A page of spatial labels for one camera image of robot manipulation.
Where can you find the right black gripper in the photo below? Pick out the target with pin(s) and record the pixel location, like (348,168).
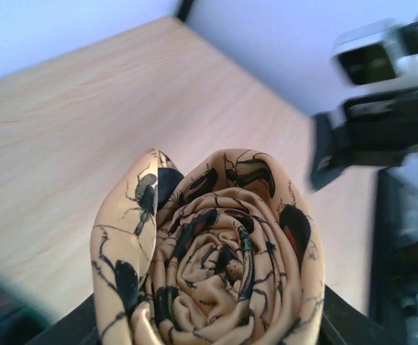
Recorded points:
(379,130)

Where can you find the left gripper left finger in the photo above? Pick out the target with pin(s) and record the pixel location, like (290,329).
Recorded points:
(76,328)

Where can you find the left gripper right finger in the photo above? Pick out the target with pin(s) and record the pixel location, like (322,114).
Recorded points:
(342,324)

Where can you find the yellow leopard print tie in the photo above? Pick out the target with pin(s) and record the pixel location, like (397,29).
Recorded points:
(227,254)

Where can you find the green compartment tray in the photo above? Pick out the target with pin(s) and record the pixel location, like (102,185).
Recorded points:
(20,322)

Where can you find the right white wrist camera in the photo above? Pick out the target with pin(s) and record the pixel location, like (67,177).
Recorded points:
(383,53)

